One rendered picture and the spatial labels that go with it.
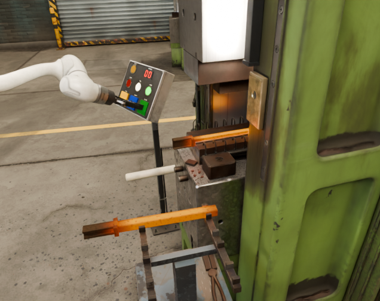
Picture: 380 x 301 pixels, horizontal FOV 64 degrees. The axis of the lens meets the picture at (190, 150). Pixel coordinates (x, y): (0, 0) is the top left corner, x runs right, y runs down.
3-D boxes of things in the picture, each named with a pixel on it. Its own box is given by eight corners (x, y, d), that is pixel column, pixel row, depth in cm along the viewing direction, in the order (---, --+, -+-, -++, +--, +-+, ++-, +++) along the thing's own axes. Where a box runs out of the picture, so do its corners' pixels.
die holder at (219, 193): (198, 264, 141) (196, 186, 119) (177, 211, 173) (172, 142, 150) (303, 236, 154) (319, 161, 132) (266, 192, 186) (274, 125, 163)
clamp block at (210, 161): (208, 180, 122) (208, 166, 119) (202, 169, 129) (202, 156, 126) (236, 175, 125) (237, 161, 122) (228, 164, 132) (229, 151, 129)
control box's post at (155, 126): (162, 226, 229) (148, 86, 175) (161, 223, 232) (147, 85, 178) (166, 224, 230) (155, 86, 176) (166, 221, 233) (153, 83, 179)
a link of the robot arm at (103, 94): (95, 104, 143) (106, 107, 147) (101, 86, 141) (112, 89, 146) (86, 100, 149) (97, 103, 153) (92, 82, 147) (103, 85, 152)
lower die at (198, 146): (199, 165, 132) (199, 147, 128) (186, 144, 149) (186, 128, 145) (285, 149, 142) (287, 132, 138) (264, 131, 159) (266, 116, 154)
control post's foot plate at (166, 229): (152, 237, 220) (151, 227, 215) (147, 217, 238) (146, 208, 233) (181, 230, 225) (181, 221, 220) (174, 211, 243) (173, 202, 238)
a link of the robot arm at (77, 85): (102, 91, 140) (94, 74, 147) (70, 80, 128) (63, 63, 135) (91, 108, 144) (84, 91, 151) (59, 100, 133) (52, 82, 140)
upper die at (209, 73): (198, 85, 114) (198, 60, 110) (183, 71, 131) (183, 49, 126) (296, 73, 124) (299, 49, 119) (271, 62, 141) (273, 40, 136)
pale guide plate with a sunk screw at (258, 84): (257, 129, 100) (262, 79, 91) (245, 119, 107) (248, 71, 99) (263, 129, 100) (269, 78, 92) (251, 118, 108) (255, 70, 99)
